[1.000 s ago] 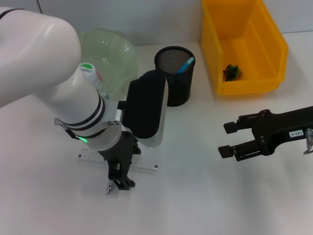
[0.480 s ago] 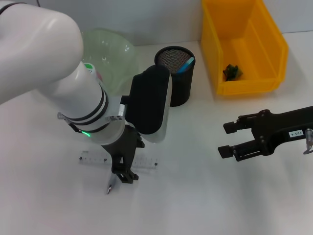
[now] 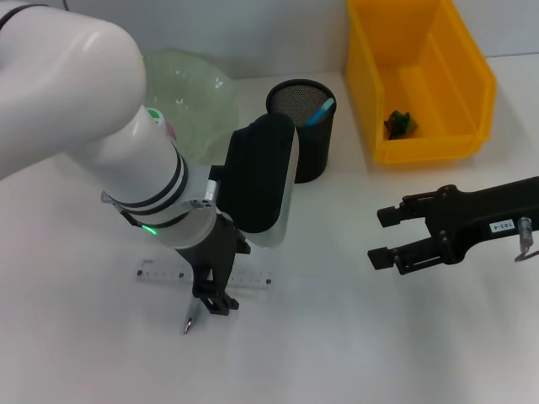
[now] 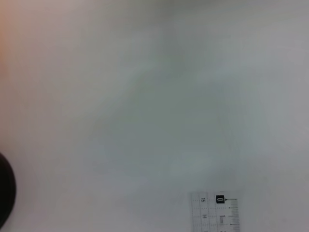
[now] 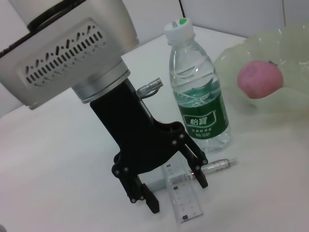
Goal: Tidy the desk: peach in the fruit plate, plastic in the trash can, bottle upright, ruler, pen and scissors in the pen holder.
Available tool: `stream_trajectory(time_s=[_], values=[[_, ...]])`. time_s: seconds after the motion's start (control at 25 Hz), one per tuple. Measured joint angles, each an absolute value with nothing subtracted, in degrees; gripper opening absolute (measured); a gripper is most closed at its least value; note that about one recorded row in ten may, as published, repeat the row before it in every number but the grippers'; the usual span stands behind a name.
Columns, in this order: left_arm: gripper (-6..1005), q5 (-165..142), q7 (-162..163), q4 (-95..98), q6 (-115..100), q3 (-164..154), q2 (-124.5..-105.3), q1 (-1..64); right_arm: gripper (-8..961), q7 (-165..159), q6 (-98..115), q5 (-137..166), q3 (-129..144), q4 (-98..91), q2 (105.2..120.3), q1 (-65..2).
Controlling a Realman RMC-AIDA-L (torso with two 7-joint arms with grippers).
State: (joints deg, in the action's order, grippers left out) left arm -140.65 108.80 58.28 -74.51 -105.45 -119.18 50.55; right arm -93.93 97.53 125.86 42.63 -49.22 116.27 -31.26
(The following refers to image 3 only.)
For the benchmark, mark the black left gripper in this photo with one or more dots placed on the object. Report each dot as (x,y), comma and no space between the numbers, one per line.
(215,252)

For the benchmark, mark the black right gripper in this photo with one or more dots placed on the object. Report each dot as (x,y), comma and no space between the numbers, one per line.
(476,219)

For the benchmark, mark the silver ballpoint pen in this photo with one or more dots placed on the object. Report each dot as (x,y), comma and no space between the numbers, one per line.
(189,317)

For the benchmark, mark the clear plastic ruler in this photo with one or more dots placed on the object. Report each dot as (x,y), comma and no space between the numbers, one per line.
(160,273)

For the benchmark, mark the green plastic scrap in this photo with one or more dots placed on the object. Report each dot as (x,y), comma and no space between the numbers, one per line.
(400,125)

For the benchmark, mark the blue plastic scissors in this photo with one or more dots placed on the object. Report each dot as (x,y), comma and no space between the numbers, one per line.
(320,113)

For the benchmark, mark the pink peach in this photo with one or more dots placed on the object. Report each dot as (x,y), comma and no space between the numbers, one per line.
(171,131)

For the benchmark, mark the clear green-label water bottle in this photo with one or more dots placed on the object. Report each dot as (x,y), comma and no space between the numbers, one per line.
(156,115)

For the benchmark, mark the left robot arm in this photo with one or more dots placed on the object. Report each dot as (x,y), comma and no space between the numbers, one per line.
(84,105)

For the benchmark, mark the black mesh pen holder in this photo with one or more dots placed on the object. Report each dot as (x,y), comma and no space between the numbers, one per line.
(313,155)

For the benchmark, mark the translucent green fruit plate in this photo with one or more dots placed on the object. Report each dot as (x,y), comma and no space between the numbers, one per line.
(198,92)

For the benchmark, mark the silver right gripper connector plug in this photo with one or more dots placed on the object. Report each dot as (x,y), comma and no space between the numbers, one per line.
(525,233)

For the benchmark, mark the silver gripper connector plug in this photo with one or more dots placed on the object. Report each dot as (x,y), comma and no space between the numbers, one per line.
(110,200)
(525,233)

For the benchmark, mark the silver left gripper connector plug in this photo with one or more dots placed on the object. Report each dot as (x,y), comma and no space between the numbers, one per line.
(110,200)

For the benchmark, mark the yellow plastic bin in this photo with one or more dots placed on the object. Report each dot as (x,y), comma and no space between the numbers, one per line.
(421,63)

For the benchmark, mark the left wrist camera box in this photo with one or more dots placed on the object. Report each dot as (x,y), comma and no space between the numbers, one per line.
(261,177)

